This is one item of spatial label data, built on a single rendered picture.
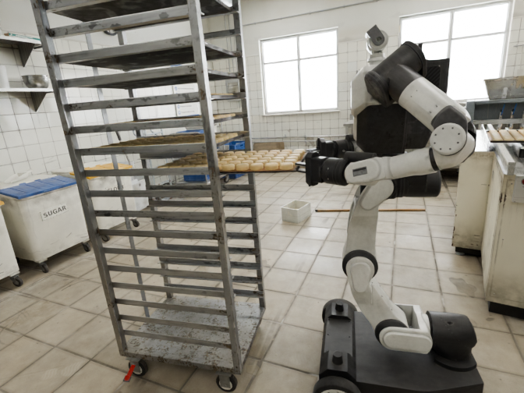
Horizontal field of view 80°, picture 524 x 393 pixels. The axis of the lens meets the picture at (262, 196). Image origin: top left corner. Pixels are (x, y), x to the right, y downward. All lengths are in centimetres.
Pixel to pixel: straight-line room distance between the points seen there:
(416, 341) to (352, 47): 487
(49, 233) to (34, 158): 97
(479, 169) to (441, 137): 184
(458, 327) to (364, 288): 42
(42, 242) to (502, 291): 336
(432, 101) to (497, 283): 149
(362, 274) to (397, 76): 76
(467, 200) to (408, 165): 186
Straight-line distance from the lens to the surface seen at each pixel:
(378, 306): 151
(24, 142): 393
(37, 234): 327
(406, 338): 155
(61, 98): 149
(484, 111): 276
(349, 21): 584
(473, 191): 277
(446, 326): 160
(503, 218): 210
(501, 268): 221
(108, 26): 138
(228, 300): 138
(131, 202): 384
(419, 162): 93
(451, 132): 90
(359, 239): 135
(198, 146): 120
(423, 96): 96
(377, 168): 95
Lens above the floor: 128
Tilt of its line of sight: 17 degrees down
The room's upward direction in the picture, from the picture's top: 5 degrees counter-clockwise
